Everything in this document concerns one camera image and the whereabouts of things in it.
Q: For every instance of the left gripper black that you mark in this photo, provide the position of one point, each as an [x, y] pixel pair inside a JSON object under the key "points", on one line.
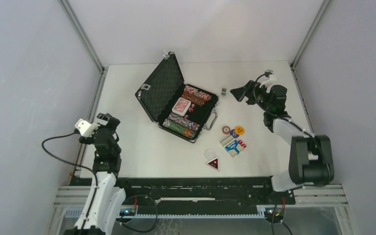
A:
{"points": [[112, 123]]}

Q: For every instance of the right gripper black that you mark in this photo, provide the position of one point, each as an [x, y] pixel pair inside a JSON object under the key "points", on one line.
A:
{"points": [[252, 89]]}

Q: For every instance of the black aluminium poker case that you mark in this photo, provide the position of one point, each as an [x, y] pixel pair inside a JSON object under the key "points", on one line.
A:
{"points": [[160, 91]]}

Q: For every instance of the red playing card deck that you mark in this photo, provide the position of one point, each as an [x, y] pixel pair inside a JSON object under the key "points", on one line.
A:
{"points": [[181, 106]]}

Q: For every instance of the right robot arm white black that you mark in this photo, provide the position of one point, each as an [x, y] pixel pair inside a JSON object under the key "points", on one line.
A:
{"points": [[310, 158]]}

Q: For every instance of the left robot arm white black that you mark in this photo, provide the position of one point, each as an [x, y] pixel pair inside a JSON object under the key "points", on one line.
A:
{"points": [[104, 201]]}

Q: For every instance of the orange blind button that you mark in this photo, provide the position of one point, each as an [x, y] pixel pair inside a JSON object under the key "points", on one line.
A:
{"points": [[239, 130]]}

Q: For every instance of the purple blind button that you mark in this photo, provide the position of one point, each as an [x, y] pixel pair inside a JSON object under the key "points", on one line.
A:
{"points": [[234, 134]]}

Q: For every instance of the orange chip row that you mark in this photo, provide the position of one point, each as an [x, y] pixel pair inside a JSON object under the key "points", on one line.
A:
{"points": [[193, 99]]}

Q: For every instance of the red dice group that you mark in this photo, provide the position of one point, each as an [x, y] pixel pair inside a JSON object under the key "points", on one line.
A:
{"points": [[240, 142]]}

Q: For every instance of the red-white chip row top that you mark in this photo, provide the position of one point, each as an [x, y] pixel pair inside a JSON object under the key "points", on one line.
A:
{"points": [[194, 91]]}

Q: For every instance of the red dice in case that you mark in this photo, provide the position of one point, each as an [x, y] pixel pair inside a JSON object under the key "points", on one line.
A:
{"points": [[191, 108]]}

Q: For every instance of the blue playing card box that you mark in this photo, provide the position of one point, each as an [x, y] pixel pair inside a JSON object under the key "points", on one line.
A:
{"points": [[232, 146]]}

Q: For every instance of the blue-white chip row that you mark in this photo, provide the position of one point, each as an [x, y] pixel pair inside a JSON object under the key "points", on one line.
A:
{"points": [[183, 121]]}

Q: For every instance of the white dealer button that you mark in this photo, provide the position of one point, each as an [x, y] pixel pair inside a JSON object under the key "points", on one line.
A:
{"points": [[210, 154]]}

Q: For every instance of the green chip row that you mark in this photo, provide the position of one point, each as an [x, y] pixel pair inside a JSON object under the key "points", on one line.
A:
{"points": [[179, 129]]}

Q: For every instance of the red black triangle card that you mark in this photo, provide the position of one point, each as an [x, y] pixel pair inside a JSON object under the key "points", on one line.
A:
{"points": [[214, 163]]}

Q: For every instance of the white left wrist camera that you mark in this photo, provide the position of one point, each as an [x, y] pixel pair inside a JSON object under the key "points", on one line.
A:
{"points": [[85, 128]]}

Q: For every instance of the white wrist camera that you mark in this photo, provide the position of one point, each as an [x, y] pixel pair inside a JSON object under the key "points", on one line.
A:
{"points": [[270, 79], [85, 128]]}

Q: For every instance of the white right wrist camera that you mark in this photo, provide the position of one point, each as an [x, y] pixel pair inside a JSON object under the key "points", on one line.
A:
{"points": [[270, 79]]}

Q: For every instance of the black mounting rail base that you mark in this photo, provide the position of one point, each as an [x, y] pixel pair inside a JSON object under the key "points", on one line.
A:
{"points": [[203, 196]]}

